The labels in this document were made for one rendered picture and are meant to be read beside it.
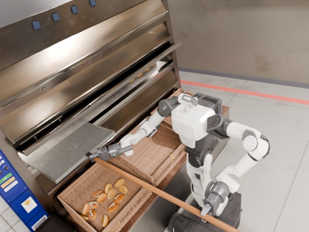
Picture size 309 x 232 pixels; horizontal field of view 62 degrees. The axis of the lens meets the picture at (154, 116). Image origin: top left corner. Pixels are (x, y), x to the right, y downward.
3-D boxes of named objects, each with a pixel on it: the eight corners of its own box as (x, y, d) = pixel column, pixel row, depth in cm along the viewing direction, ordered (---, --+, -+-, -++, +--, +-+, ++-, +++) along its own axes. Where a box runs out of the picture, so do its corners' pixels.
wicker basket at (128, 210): (68, 217, 219) (55, 196, 204) (115, 172, 251) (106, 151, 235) (105, 248, 190) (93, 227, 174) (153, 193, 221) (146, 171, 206)
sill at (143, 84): (28, 172, 190) (25, 168, 187) (169, 64, 293) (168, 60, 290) (32, 175, 186) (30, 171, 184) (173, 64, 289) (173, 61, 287)
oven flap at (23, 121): (12, 143, 169) (-8, 119, 162) (169, 38, 271) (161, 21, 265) (14, 143, 165) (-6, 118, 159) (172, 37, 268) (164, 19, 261)
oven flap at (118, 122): (47, 194, 198) (31, 174, 192) (177, 82, 301) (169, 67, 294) (49, 195, 195) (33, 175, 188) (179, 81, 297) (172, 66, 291)
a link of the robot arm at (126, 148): (113, 142, 184) (128, 136, 186) (117, 155, 187) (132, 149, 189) (114, 147, 173) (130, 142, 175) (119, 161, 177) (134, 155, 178)
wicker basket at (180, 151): (117, 169, 253) (108, 148, 238) (152, 135, 285) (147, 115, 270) (155, 189, 224) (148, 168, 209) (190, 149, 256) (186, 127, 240)
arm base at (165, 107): (168, 105, 196) (173, 93, 190) (181, 115, 191) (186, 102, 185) (155, 110, 186) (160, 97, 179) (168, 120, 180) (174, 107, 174)
